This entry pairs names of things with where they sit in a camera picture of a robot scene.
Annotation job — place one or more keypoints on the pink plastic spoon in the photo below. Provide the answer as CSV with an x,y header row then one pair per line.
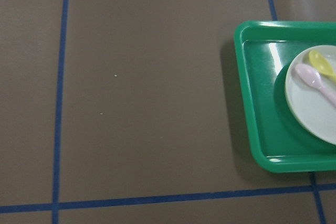
x,y
310,76

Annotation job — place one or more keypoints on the white round plate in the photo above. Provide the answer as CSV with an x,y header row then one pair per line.
x,y
309,107

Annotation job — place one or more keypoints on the yellow plastic spoon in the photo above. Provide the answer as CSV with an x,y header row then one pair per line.
x,y
320,63

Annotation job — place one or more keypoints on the brown paper table cover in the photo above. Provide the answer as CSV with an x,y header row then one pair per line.
x,y
130,111

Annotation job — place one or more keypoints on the green plastic tray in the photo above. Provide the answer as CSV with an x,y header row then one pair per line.
x,y
264,52

